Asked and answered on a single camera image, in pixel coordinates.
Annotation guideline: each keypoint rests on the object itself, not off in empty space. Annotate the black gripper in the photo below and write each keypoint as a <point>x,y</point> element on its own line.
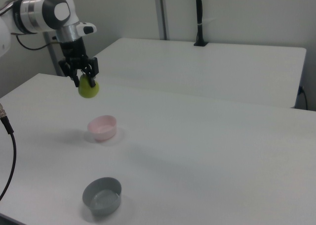
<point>72,52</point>

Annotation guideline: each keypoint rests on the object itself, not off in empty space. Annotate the green pear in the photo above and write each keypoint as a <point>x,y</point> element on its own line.
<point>87,92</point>

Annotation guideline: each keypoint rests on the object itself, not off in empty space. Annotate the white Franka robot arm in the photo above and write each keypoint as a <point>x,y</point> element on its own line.
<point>37,12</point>

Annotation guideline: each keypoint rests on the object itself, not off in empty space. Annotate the pink plastic bowl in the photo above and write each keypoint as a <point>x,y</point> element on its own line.
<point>102,128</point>

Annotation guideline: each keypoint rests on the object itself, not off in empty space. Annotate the grey plastic bowl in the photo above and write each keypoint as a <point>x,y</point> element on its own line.
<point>102,197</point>

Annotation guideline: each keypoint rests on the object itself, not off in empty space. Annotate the white side table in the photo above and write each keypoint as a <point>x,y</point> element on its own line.
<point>202,69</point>

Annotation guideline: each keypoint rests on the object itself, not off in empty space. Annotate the black pole with clamp base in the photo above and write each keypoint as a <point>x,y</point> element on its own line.
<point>199,14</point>

